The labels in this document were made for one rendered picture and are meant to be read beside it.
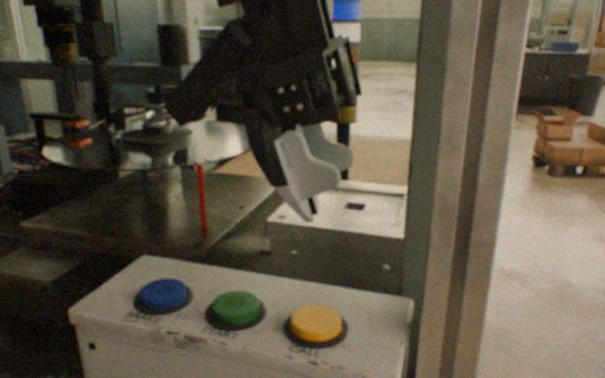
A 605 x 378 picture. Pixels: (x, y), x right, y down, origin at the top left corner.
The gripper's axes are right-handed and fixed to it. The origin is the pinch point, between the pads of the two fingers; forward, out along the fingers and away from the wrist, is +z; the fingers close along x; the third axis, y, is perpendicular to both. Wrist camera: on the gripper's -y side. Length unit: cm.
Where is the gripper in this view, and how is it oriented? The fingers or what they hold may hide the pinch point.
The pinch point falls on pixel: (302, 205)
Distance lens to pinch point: 45.9
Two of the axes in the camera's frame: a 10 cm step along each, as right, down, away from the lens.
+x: 3.5, -4.4, 8.3
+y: 9.0, -1.0, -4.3
